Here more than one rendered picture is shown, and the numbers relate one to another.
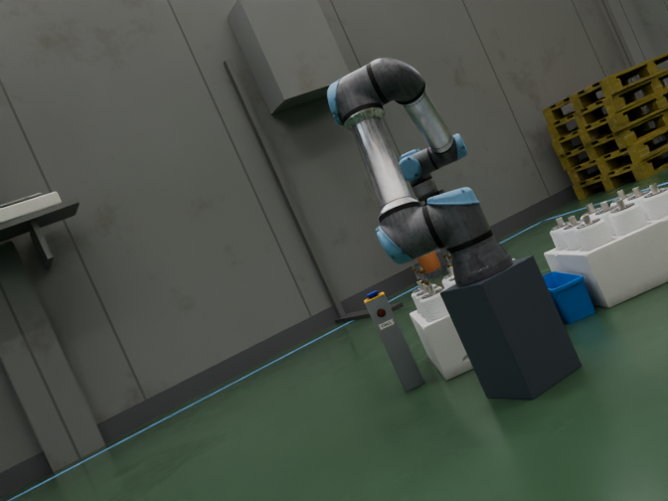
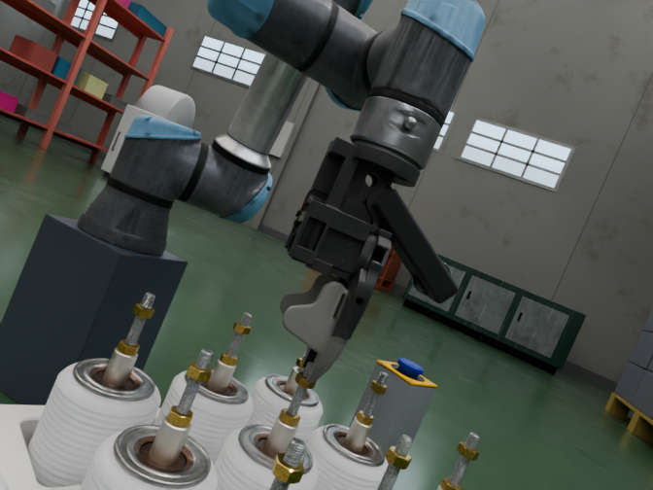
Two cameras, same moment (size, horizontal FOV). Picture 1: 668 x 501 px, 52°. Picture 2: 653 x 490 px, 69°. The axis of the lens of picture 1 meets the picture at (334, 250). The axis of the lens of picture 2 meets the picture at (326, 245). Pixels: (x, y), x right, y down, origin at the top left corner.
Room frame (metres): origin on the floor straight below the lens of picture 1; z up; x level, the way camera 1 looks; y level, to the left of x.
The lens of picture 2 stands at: (2.57, -0.68, 0.46)
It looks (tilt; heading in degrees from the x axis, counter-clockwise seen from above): 2 degrees down; 135
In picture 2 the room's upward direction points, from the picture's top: 23 degrees clockwise
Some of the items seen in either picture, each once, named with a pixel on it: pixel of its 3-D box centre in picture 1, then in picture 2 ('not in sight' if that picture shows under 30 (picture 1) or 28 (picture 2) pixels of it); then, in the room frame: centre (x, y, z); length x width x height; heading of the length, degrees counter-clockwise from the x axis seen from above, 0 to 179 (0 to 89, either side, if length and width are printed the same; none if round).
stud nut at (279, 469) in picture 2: not in sight; (288, 468); (2.39, -0.47, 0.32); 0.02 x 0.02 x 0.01; 83
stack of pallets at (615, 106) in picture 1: (630, 123); not in sight; (5.54, -2.61, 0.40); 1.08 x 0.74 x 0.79; 116
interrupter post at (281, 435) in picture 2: not in sight; (281, 437); (2.28, -0.35, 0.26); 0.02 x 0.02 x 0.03
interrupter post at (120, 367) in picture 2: not in sight; (120, 367); (2.16, -0.46, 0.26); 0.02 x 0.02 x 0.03
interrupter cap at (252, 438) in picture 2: not in sight; (275, 449); (2.28, -0.35, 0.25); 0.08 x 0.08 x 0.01
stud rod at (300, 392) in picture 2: not in sight; (296, 400); (2.28, -0.35, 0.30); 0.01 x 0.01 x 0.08
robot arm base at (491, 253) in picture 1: (477, 256); (131, 214); (1.72, -0.32, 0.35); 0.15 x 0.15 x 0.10
